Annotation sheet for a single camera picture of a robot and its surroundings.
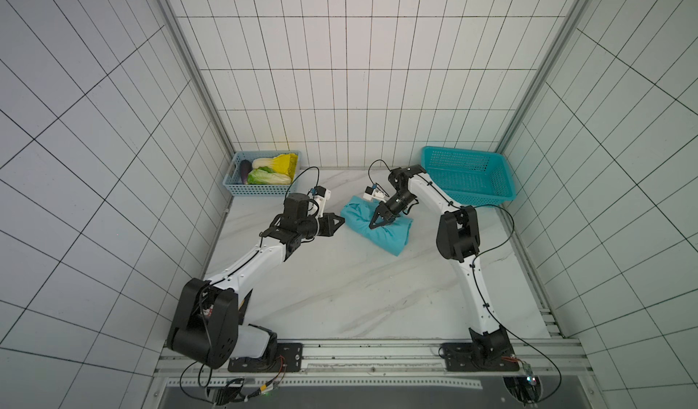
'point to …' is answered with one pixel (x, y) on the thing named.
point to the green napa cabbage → (266, 175)
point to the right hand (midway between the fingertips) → (365, 227)
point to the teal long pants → (393, 237)
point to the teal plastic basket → (470, 176)
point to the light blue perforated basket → (281, 161)
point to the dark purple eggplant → (245, 167)
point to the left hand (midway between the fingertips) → (340, 224)
